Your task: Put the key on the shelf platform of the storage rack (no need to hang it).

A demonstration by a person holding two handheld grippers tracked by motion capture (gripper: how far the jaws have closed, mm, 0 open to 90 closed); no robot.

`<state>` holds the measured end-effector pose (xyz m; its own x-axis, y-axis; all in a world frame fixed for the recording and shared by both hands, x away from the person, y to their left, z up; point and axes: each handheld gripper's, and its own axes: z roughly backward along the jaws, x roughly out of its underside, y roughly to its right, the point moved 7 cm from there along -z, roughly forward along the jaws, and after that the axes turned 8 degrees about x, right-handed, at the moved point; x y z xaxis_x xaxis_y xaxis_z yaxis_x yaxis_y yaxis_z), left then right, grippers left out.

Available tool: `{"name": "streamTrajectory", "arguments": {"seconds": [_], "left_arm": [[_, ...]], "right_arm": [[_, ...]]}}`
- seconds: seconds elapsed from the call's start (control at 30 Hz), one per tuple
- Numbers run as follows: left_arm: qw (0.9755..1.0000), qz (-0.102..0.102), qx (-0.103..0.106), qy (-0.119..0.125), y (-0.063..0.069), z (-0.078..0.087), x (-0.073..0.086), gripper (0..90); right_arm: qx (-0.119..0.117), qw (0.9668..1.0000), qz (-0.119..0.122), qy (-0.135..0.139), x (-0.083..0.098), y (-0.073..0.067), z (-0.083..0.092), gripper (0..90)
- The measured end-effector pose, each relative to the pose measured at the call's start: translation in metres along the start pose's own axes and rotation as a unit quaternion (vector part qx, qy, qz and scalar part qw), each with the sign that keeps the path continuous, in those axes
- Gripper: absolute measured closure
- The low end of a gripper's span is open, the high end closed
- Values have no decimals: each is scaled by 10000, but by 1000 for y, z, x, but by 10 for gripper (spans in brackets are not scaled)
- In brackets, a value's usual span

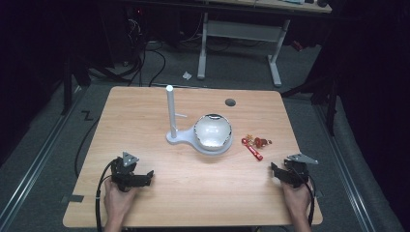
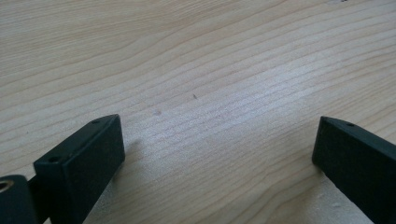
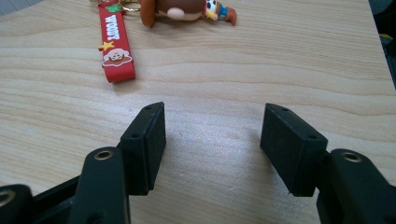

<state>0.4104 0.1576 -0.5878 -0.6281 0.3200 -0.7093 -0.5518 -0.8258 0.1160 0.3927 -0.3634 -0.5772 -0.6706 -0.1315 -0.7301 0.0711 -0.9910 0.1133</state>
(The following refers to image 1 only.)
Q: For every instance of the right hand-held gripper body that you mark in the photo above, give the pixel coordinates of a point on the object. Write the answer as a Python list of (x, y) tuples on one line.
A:
[(298, 170)]

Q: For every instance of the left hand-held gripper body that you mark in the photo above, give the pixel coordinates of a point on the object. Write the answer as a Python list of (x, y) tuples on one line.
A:
[(125, 175)]

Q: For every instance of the person's left hand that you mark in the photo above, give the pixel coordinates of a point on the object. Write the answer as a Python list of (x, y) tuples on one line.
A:
[(117, 201)]

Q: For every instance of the person's right hand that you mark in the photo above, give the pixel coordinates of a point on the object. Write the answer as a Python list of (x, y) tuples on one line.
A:
[(298, 201)]

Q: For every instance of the red stick packet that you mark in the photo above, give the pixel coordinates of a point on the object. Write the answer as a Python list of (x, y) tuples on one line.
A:
[(253, 151)]

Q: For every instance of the red wrapped candy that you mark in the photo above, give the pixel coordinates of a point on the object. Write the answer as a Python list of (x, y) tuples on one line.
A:
[(259, 142)]

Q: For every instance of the small gold wrapped candy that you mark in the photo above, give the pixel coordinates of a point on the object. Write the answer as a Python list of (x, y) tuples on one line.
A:
[(248, 137)]

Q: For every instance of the white stand with pole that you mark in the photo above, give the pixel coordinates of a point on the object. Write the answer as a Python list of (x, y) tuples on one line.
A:
[(180, 137)]

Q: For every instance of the grey tape strip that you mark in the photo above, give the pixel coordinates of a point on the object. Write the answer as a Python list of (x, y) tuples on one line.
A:
[(73, 198)]

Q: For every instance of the white bowl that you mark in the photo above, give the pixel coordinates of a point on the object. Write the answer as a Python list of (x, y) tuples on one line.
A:
[(212, 132)]

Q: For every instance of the white paper scrap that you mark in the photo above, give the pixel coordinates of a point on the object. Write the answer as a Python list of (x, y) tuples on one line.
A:
[(187, 75)]

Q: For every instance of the white-legged desk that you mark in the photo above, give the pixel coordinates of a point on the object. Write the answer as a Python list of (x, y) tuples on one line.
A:
[(241, 30)]

